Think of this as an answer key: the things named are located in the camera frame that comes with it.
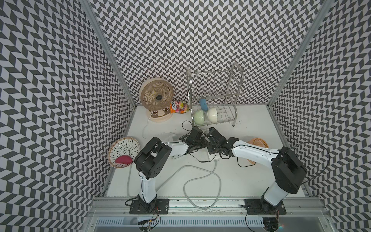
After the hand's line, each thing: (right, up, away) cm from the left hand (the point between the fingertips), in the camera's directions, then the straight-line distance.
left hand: (206, 144), depth 95 cm
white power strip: (+3, -6, -8) cm, 10 cm away
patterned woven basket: (-54, -5, -4) cm, 55 cm away
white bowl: (+4, +19, +1) cm, 20 cm away
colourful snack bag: (-19, +26, +21) cm, 38 cm away
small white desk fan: (-23, +6, -10) cm, 26 cm away
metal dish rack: (+2, +30, -13) cm, 33 cm away
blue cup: (-1, +27, +7) cm, 28 cm away
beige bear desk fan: (-33, +33, -1) cm, 46 cm away
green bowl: (-5, +18, -1) cm, 19 cm away
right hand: (+2, -1, -6) cm, 7 cm away
